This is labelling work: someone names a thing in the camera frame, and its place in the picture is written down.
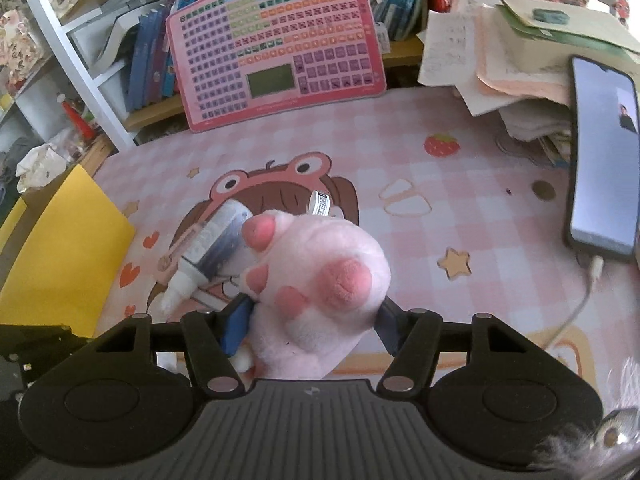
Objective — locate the white spray bottle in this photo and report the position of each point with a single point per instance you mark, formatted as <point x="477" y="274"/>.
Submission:
<point x="209" y="252"/>

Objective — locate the tissue box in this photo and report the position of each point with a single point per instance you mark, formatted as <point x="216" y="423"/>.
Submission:
<point x="38" y="168"/>

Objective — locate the black smartphone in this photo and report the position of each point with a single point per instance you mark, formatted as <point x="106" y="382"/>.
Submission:
<point x="602" y="214"/>

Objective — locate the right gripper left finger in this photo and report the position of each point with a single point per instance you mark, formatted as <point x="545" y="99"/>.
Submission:
<point x="212" y="338"/>

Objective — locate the yellow cardboard box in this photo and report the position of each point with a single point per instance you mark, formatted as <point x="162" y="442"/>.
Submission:
<point x="62" y="256"/>

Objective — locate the white bookshelf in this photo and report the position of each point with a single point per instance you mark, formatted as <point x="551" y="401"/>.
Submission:
<point x="76" y="39"/>

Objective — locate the row of blue books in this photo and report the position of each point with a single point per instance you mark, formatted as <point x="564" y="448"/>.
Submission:
<point x="149" y="81"/>

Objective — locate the pink keyboard learning toy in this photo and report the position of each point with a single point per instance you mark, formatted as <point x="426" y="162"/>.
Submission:
<point x="240" y="59"/>

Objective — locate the floral plush doll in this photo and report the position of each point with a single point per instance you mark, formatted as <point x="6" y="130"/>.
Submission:
<point x="20" y="50"/>

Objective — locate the red white glue bottle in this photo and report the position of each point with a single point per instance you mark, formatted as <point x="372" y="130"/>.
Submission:
<point x="80" y="116"/>

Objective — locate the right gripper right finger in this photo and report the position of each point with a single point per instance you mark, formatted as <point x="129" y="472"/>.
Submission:
<point x="411" y="338"/>

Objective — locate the small white vial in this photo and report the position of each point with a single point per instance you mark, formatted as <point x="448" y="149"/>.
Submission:
<point x="319" y="204"/>

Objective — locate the stack of papers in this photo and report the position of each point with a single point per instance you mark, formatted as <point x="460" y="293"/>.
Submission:
<point x="513" y="57"/>

